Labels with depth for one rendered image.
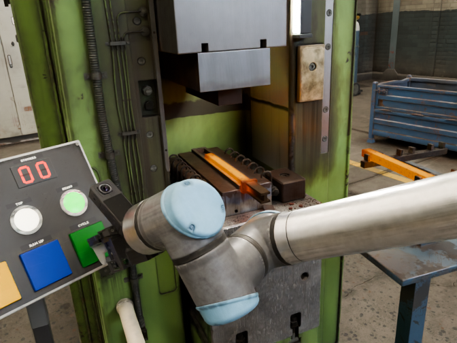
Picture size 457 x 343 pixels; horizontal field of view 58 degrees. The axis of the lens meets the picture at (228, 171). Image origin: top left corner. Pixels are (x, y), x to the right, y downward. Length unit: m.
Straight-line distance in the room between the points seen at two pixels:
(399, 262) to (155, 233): 0.84
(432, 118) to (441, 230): 4.24
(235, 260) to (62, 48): 0.71
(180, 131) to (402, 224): 1.11
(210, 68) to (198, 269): 0.59
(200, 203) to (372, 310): 1.86
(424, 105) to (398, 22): 5.53
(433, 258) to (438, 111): 3.53
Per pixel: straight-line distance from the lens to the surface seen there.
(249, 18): 1.09
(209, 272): 0.60
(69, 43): 1.12
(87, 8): 1.11
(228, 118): 1.63
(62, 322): 2.45
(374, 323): 2.29
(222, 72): 1.07
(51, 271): 0.89
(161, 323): 1.46
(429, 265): 1.31
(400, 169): 1.23
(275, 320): 1.37
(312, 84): 1.35
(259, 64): 1.11
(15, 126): 6.31
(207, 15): 1.05
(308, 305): 1.41
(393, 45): 10.29
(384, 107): 5.07
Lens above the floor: 1.43
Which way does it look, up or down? 20 degrees down
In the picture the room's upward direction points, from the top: 3 degrees counter-clockwise
